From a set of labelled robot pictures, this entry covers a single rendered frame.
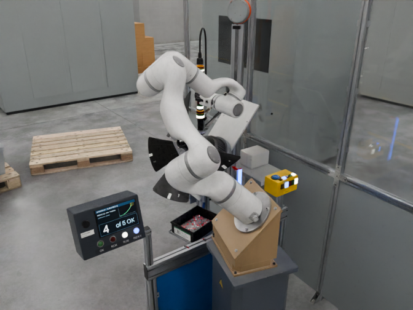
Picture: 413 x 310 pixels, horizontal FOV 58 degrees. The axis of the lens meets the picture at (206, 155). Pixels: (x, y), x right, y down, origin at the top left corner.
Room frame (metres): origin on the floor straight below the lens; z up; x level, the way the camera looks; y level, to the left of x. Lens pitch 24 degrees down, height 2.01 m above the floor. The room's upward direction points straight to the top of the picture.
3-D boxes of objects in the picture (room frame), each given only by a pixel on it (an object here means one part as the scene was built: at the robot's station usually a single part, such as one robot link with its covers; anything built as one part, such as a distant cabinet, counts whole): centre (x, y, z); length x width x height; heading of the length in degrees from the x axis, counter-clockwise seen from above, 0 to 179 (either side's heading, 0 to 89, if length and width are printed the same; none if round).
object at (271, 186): (1.83, -0.41, 1.02); 0.16 x 0.10 x 0.11; 125
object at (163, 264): (1.61, -0.09, 0.82); 0.90 x 0.04 x 0.08; 125
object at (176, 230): (1.70, 0.06, 0.85); 0.22 x 0.17 x 0.07; 140
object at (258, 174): (2.37, -0.35, 0.85); 0.36 x 0.24 x 0.03; 35
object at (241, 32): (2.63, -0.21, 0.90); 0.08 x 0.06 x 1.80; 70
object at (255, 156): (2.45, -0.33, 0.92); 0.17 x 0.16 x 0.11; 125
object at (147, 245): (1.36, 0.26, 0.96); 0.03 x 0.03 x 0.20; 35
